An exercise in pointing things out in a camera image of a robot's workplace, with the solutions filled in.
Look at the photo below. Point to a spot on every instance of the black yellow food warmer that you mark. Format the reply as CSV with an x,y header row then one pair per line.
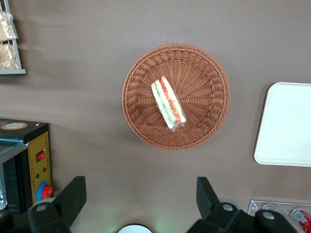
x,y
39,143

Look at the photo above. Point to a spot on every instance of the cream plastic serving tray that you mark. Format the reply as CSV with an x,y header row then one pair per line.
x,y
284,126

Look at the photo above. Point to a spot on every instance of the clear bag of puffed snacks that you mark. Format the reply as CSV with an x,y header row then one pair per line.
x,y
7,26
7,57

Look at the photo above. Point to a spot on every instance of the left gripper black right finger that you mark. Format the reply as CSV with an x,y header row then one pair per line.
x,y
206,196

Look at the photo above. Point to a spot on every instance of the round brown wicker basket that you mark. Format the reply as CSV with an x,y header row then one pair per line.
x,y
206,97

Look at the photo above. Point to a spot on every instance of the red cola bottle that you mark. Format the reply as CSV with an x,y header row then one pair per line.
x,y
303,219

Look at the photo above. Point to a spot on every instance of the plastic-wrapped triangle sandwich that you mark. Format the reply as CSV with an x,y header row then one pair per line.
x,y
167,102

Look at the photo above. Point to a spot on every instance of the clear acrylic bottle rack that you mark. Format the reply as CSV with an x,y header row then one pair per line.
x,y
255,206

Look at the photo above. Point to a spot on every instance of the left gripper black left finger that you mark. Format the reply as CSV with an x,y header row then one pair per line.
x,y
70,196

